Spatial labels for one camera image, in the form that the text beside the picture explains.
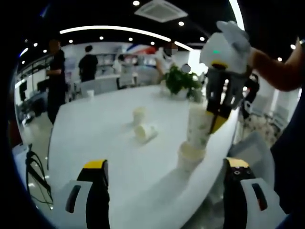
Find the grey mesh chair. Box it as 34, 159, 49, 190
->
230, 131, 275, 182

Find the glass vase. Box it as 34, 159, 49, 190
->
193, 88, 205, 102

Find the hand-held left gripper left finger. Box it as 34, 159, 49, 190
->
51, 159, 111, 229

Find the grey padded chair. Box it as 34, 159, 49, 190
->
80, 75, 120, 95

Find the white table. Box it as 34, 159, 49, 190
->
46, 84, 240, 229

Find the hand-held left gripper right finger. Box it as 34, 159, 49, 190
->
223, 157, 288, 229

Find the group of ceiling downlights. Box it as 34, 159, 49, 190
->
20, 0, 297, 62

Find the black cable bundle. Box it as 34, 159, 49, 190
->
25, 143, 54, 210

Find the long curved ceiling light strip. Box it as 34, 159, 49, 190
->
59, 25, 195, 52
230, 0, 246, 31

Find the potted green plant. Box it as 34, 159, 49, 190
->
163, 64, 203, 100

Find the ceiling air conditioner vent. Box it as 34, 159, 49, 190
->
134, 0, 189, 23

